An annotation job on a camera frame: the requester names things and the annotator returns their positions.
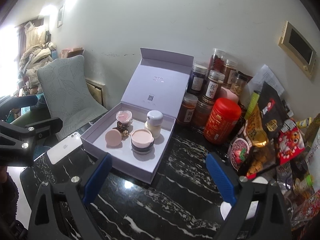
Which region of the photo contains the black grain snack bag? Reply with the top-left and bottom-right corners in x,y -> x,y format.
227,105 -> 269,171

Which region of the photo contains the light green leaf cushion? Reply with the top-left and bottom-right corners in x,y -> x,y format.
36,55 -> 107,141

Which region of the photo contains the white lavender dome case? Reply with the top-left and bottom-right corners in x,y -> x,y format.
146,110 -> 163,126

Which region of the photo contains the jar with chenpi label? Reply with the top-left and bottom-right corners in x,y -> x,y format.
177,93 -> 198,124

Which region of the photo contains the clear pink blush compact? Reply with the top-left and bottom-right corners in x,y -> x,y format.
116,110 -> 132,125

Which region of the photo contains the black round powder jar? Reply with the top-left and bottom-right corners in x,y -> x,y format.
131,142 -> 153,155

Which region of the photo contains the jar with fuling label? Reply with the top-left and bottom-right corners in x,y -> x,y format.
202,70 -> 225,102

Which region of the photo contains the red cartoon snack bag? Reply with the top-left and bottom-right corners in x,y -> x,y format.
274,119 -> 305,165

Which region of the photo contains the green tube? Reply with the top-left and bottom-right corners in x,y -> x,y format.
244,90 -> 260,120

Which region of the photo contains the white smartphone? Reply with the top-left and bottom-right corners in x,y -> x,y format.
47,132 -> 82,165

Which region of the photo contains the wall intercom panel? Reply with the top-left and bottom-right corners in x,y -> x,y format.
278,21 -> 317,80

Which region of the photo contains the pink white puff case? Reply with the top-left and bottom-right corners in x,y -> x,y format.
131,129 -> 154,148

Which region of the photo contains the jar with dried roots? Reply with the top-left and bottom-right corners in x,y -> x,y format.
230,71 -> 253,96

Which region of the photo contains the jar with red contents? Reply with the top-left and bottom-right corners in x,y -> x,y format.
208,48 -> 226,72

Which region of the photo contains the pink round compact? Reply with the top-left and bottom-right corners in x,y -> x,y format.
105,129 -> 122,147

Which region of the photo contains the brown bear hair claw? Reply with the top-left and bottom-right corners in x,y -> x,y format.
115,121 -> 130,138

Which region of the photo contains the amber plastic jar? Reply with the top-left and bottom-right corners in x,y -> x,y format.
191,101 -> 213,127

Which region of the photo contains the cream white jar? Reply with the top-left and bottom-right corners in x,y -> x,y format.
144,121 -> 162,139

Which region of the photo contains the dark jar white label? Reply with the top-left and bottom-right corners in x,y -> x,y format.
187,63 -> 207,95

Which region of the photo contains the red tin canister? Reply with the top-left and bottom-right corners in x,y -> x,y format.
203,98 -> 241,144

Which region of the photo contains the lavender gift box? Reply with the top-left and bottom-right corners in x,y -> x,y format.
81,48 -> 194,184

